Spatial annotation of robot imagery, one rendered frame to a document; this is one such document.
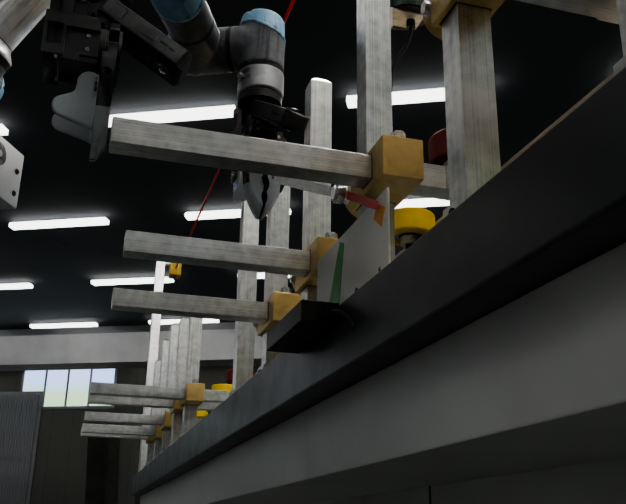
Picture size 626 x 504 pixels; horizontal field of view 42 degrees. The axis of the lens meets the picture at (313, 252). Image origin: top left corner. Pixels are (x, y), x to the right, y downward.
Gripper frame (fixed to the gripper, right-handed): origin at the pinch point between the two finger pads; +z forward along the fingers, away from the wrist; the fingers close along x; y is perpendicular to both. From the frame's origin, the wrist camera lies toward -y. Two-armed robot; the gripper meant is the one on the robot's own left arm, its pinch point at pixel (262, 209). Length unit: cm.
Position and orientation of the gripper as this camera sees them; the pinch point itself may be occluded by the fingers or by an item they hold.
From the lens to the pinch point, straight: 123.9
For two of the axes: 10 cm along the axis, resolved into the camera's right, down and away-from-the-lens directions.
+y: -6.1, 2.6, 7.5
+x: -7.9, -2.2, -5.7
